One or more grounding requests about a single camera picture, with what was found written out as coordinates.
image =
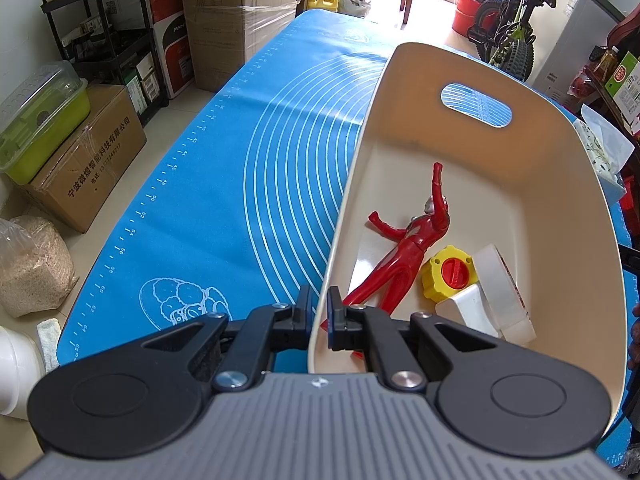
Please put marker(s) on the white cloth pad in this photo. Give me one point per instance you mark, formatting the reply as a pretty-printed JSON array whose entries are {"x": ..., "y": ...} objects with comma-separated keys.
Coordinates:
[{"x": 49, "y": 345}]

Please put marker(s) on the large white charger plug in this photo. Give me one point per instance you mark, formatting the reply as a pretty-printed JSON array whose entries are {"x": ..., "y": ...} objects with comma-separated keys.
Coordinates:
[{"x": 470, "y": 310}]

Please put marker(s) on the yellow toy launcher red dial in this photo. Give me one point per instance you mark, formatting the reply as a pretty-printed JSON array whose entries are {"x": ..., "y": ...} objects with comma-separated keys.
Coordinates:
[{"x": 435, "y": 280}]

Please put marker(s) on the blue silicone baking mat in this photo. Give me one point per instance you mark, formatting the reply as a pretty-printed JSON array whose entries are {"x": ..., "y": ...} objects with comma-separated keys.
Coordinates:
[{"x": 200, "y": 185}]

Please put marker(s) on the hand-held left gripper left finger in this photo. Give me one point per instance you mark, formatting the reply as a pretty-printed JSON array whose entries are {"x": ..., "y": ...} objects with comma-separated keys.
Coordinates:
[{"x": 304, "y": 310}]

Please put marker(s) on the black shelf rack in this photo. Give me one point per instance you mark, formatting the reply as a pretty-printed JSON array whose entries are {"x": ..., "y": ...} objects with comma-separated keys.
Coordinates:
[{"x": 105, "y": 35}]

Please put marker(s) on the white chest freezer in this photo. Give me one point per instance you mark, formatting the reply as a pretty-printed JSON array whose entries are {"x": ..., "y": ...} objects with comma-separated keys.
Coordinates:
[{"x": 570, "y": 30}]

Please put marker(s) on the beige plastic basket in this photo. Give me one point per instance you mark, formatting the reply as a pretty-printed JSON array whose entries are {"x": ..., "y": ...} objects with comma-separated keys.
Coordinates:
[{"x": 490, "y": 185}]

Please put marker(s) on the white tissue box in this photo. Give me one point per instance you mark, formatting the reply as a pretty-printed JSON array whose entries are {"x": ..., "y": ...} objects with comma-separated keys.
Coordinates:
[{"x": 595, "y": 150}]

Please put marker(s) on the green white carton box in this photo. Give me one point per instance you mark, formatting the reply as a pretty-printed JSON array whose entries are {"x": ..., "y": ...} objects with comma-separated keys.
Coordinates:
[{"x": 625, "y": 85}]

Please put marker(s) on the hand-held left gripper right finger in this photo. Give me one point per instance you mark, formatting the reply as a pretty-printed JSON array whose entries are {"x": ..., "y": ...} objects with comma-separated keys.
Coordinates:
[{"x": 336, "y": 315}]

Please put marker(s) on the green black bicycle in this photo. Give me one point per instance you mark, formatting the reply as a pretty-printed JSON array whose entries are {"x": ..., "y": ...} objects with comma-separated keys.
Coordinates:
[{"x": 510, "y": 35}]

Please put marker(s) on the clear bag of grain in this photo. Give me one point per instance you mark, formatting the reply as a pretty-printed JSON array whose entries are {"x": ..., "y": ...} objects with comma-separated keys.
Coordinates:
[{"x": 30, "y": 270}]

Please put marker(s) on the red plastic bucket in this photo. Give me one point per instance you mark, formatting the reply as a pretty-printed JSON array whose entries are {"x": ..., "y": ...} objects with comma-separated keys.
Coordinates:
[{"x": 467, "y": 15}]

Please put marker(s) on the red white appliance box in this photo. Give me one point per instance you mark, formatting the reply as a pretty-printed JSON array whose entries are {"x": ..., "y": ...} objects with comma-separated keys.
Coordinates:
[{"x": 172, "y": 35}]

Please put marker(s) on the taped brown cardboard box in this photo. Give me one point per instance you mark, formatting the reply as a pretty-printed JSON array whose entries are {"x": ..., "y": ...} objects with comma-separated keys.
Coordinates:
[{"x": 90, "y": 160}]

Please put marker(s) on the yellow plastic jug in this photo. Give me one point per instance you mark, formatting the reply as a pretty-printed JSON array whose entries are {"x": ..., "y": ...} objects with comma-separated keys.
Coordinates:
[{"x": 322, "y": 0}]

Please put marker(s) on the white tape roll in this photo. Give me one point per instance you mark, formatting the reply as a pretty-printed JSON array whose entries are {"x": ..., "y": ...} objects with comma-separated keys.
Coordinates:
[{"x": 495, "y": 280}]

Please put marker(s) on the red action figure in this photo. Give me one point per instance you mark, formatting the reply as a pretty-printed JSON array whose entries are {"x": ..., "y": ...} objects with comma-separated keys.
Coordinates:
[{"x": 415, "y": 240}]

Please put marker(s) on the large wrapped cardboard box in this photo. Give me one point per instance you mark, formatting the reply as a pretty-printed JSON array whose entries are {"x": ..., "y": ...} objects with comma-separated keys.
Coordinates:
[{"x": 235, "y": 25}]

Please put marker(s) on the green container clear lid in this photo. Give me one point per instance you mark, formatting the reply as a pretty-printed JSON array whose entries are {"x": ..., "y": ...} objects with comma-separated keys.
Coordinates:
[{"x": 35, "y": 120}]

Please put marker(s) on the cooking oil bottle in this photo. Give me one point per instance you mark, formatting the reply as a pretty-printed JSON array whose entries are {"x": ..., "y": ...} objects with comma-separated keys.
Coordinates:
[{"x": 606, "y": 65}]

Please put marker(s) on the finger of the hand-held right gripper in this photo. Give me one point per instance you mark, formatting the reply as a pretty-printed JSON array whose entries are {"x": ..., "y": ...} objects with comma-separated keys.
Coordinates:
[{"x": 631, "y": 260}]

